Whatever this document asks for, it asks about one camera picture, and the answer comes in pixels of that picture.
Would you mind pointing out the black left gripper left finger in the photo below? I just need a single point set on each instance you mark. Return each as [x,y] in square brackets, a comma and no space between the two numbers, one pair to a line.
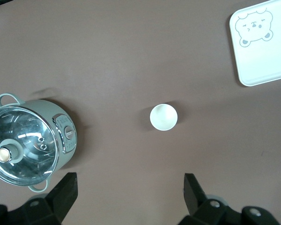
[61,199]

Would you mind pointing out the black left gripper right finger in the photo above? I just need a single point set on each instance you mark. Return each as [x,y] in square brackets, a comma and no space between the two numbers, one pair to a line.
[194,201]

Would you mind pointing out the white IKEA cup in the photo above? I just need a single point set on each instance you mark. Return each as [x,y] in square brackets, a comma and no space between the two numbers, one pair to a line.
[164,117]

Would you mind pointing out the glass pot lid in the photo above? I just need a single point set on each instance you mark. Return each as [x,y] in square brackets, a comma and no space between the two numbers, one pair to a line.
[25,131]

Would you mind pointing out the grey-green electric cooking pot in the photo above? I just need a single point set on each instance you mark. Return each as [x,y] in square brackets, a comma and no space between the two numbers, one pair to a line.
[46,106]

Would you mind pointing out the cream bear print tray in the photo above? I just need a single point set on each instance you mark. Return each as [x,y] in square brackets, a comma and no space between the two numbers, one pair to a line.
[260,58]

